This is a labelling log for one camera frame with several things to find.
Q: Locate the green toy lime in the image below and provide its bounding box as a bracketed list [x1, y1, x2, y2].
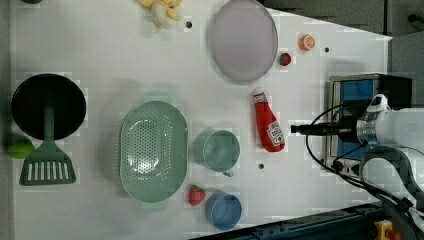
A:
[7, 139, 35, 159]

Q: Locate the purple round plate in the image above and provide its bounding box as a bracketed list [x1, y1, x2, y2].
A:
[208, 0, 278, 81]

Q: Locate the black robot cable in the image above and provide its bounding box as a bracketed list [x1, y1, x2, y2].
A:
[304, 102, 424, 231]

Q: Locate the blue cup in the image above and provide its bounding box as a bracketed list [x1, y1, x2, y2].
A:
[205, 190, 243, 231]

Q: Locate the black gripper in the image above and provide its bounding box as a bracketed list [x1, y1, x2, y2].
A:
[290, 115, 359, 143]

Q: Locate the black round pan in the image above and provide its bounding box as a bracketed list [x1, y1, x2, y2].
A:
[11, 74, 87, 140]

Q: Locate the small toy strawberry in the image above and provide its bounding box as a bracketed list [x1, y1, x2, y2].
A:
[279, 53, 292, 66]

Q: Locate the green slotted spatula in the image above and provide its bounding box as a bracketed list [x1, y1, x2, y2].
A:
[19, 105, 76, 186]

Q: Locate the green oval strainer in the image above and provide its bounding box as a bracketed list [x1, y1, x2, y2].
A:
[119, 92, 188, 211]

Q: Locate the green cup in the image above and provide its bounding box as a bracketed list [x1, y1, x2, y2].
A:
[194, 129, 241, 177]

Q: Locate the silver toaster oven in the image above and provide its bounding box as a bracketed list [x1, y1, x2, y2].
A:
[324, 74, 412, 177]

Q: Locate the red ketchup bottle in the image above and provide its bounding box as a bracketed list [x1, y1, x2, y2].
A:
[252, 88, 285, 152]

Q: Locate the toy banana bunch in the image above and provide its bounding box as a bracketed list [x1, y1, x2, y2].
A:
[136, 0, 182, 29]

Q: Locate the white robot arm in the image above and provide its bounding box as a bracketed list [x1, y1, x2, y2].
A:
[291, 94, 424, 240]

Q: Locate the large toy strawberry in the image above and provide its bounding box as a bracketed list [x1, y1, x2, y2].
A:
[188, 185, 206, 206]

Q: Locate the yellow red emergency button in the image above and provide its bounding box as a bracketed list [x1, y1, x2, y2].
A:
[374, 220, 402, 240]

